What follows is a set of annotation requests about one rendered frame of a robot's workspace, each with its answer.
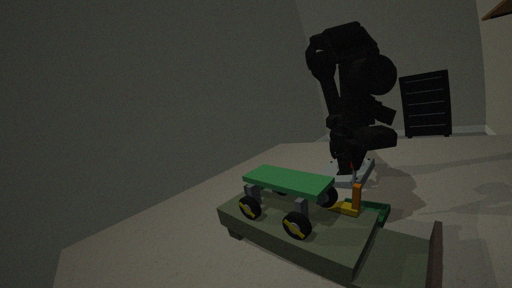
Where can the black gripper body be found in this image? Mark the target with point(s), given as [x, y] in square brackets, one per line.
[355, 119]

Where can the yellow wedge with orange handle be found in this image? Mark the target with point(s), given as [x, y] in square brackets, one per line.
[350, 209]

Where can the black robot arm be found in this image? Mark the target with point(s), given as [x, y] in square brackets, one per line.
[361, 69]

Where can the green tray floor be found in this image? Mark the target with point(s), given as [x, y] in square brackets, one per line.
[381, 212]

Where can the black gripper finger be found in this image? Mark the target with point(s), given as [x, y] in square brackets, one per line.
[356, 153]
[341, 139]

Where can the green trolley with black wheels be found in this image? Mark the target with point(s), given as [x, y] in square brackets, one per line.
[304, 185]

